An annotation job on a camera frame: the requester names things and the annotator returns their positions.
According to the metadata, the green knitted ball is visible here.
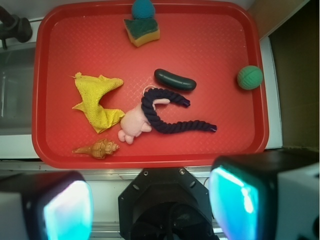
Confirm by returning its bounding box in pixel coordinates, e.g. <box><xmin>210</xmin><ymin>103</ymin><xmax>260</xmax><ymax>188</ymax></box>
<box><xmin>237</xmin><ymin>65</ymin><xmax>264</xmax><ymax>90</ymax></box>

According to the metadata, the blue knitted ball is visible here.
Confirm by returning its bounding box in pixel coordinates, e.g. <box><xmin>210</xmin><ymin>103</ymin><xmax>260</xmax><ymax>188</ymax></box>
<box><xmin>131</xmin><ymin>0</ymin><xmax>156</xmax><ymax>20</ymax></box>

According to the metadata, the pink plush toy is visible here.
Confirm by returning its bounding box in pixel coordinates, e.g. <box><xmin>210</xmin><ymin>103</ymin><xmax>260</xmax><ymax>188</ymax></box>
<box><xmin>117</xmin><ymin>85</ymin><xmax>171</xmax><ymax>145</ymax></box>

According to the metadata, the dark green toy cucumber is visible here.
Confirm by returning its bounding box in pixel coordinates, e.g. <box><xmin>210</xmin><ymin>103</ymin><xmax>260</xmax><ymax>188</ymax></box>
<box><xmin>154</xmin><ymin>68</ymin><xmax>197</xmax><ymax>91</ymax></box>

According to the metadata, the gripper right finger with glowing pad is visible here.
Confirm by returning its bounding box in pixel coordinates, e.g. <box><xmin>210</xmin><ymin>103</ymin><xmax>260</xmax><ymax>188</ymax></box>
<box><xmin>208</xmin><ymin>149</ymin><xmax>320</xmax><ymax>240</ymax></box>

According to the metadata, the black clamp knob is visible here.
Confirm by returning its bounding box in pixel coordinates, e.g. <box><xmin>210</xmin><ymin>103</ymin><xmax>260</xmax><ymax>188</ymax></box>
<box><xmin>0</xmin><ymin>6</ymin><xmax>33</xmax><ymax>50</ymax></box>

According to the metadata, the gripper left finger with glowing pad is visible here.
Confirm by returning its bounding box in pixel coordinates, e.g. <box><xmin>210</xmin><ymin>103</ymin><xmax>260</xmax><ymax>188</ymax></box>
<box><xmin>0</xmin><ymin>171</ymin><xmax>94</xmax><ymax>240</ymax></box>

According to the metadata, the golden conch shell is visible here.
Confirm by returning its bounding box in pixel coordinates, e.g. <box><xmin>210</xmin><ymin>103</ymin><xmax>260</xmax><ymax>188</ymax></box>
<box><xmin>72</xmin><ymin>138</ymin><xmax>120</xmax><ymax>160</ymax></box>

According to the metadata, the black octagonal mount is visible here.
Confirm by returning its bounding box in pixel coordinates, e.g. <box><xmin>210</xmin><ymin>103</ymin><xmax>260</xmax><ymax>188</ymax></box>
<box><xmin>118</xmin><ymin>168</ymin><xmax>219</xmax><ymax>240</ymax></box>

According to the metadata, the dark purple braided rope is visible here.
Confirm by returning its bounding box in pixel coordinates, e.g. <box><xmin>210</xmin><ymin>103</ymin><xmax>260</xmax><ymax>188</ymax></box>
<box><xmin>140</xmin><ymin>87</ymin><xmax>218</xmax><ymax>136</ymax></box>

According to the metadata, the yellow green sponge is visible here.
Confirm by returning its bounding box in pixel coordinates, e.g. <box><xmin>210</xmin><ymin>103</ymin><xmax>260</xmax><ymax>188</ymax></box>
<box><xmin>123</xmin><ymin>18</ymin><xmax>160</xmax><ymax>48</ymax></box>

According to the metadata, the yellow cloth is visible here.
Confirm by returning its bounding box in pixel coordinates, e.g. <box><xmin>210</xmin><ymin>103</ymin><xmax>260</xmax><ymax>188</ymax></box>
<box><xmin>72</xmin><ymin>72</ymin><xmax>125</xmax><ymax>134</ymax></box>

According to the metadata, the red plastic tray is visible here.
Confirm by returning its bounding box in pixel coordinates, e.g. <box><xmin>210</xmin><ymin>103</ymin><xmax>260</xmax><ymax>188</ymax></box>
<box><xmin>32</xmin><ymin>0</ymin><xmax>269</xmax><ymax>169</ymax></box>

